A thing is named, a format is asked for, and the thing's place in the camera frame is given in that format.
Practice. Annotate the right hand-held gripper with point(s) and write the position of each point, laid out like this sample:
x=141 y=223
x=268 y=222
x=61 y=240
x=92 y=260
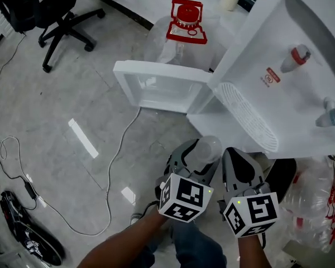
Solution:
x=257 y=214

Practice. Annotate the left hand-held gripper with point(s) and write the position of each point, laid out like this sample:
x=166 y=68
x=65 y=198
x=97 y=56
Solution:
x=184 y=200

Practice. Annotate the clear plastic cup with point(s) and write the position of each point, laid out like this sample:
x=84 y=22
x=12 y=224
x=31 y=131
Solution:
x=205 y=149

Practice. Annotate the white water dispenser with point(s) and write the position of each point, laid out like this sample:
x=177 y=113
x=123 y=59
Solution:
x=268 y=38

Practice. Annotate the person's right forearm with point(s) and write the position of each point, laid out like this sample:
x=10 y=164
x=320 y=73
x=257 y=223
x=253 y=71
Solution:
x=251 y=253

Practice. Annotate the person's left forearm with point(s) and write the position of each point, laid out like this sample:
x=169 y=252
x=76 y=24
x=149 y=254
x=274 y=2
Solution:
x=123 y=241

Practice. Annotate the white drip tray grille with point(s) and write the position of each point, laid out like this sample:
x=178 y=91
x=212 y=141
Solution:
x=248 y=116

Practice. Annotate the pile of clear plastic jugs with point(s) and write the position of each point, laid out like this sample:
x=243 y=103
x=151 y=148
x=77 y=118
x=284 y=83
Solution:
x=310 y=205

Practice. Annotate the person's white shoe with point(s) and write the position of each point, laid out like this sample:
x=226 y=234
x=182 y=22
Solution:
x=136 y=219

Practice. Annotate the person's legs in jeans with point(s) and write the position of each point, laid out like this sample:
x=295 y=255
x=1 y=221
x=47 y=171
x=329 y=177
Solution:
x=195 y=247

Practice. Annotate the blue dispenser tap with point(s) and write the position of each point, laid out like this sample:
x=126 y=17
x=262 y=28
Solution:
x=330 y=113

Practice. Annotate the grey flat board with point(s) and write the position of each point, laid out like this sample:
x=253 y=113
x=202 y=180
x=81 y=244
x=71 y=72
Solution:
x=315 y=257

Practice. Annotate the red dispenser tap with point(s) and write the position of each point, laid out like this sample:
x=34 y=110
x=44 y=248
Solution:
x=296 y=56

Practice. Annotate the black power adapter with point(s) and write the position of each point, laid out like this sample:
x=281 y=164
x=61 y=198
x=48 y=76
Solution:
x=30 y=190

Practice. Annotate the black office chair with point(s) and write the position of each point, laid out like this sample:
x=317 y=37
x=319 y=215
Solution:
x=19 y=7

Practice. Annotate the white shelf unit with drawers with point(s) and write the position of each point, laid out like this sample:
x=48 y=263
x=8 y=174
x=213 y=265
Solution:
x=1 y=18

